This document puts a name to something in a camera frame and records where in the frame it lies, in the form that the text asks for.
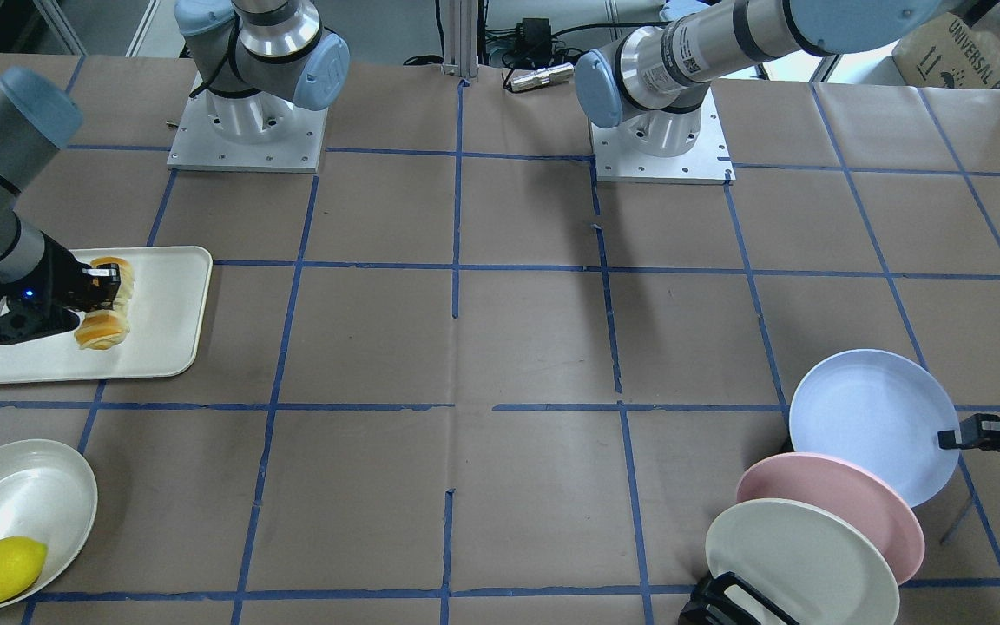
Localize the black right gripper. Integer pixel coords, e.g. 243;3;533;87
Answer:
0;228;122;345

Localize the sliced bread loaf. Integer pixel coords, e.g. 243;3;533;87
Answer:
73;256;135;351

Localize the light blue plate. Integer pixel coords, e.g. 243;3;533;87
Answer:
789;349;960;507

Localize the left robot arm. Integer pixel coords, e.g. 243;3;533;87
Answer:
575;1;1000;408

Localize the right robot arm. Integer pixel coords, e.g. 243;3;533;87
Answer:
0;1;351;351

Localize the pink plate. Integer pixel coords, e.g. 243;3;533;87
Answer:
735;451;927;584

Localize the cream round plate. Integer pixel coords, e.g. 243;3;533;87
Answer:
0;439;99;608

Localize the cream plate in rack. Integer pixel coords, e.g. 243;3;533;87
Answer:
705;498;900;624

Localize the cream rectangular tray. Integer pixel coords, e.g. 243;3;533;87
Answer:
0;246;212;384

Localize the yellow lemon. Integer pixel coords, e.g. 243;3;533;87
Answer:
0;536;49;604

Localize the cardboard box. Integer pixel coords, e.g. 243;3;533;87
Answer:
891;13;1000;89

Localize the black dish rack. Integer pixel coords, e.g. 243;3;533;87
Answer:
677;572;797;624

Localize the silver metal cylinder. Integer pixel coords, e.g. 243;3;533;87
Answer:
505;62;575;94

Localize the black power adapter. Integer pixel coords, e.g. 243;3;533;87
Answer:
513;17;552;53

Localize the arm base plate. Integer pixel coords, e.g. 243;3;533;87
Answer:
167;90;329;174
589;88;737;185

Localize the aluminium frame post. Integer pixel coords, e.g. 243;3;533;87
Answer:
439;1;484;83

